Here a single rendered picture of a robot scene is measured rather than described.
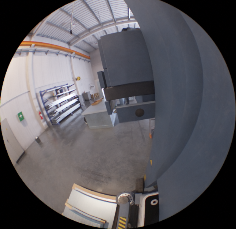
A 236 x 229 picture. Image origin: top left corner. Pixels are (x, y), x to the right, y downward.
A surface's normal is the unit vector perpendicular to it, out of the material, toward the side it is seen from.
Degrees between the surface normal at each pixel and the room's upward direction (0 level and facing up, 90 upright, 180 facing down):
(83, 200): 0
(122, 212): 0
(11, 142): 90
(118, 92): 90
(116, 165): 0
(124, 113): 90
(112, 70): 90
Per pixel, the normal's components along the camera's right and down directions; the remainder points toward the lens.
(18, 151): 0.97, -0.13
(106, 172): -0.20, -0.90
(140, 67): -0.10, 0.42
